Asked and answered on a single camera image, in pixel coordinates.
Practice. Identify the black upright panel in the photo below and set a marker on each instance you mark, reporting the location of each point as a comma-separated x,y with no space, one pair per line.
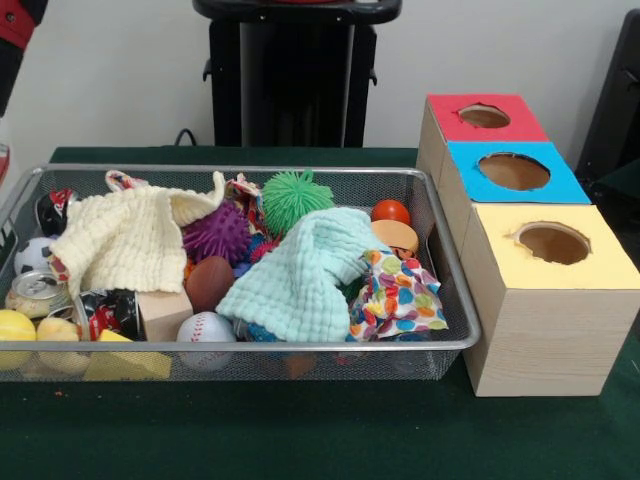
615,100

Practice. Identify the small soccer ball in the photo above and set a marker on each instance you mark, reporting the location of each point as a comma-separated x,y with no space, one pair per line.
30,255

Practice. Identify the purple spiky ball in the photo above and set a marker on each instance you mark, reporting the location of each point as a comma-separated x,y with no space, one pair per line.
220,232

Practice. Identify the mint green waffle cloth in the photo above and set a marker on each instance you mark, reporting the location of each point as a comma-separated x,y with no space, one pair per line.
290,285

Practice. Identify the wooden box with three holes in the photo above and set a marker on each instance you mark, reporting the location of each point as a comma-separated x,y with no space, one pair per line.
550,340

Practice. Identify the brown toy football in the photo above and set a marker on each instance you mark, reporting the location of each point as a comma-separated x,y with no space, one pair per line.
210,285

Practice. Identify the yellow ball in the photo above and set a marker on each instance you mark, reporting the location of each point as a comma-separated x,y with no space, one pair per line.
15,325

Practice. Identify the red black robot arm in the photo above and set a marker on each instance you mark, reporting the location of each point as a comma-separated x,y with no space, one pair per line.
20,25

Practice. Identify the dark green table cloth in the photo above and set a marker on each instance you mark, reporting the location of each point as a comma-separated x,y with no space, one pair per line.
300,430
620,190

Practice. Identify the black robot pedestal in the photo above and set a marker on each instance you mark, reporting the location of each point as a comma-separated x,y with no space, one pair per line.
280,100

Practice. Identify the silver mesh bin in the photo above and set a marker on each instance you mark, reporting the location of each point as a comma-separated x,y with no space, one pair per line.
350,362

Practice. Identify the cream waffle cloth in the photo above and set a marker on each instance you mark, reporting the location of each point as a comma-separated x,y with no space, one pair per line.
125,240

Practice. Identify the crushed red black can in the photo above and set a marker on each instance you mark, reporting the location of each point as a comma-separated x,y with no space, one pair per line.
107,315

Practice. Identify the colourful dotted cloth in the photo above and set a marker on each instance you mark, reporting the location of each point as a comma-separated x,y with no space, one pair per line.
395,300

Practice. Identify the green puffer ball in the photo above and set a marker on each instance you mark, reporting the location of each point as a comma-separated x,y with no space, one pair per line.
295,197

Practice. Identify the white baseball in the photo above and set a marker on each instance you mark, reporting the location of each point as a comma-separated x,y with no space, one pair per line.
205,327

